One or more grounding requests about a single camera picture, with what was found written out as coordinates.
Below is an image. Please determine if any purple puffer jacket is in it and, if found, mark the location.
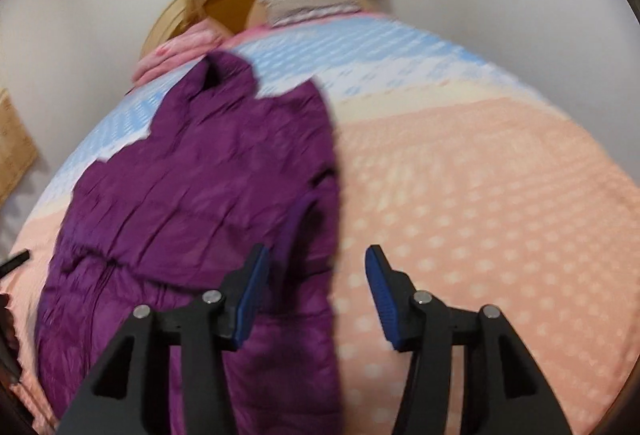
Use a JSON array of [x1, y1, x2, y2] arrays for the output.
[[35, 51, 343, 434]]

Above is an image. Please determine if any polka dot bed quilt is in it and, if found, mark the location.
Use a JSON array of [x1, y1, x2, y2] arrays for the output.
[[1, 13, 639, 434]]

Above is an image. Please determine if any folded pink blanket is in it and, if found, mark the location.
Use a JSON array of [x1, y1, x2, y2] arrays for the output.
[[131, 19, 232, 88]]

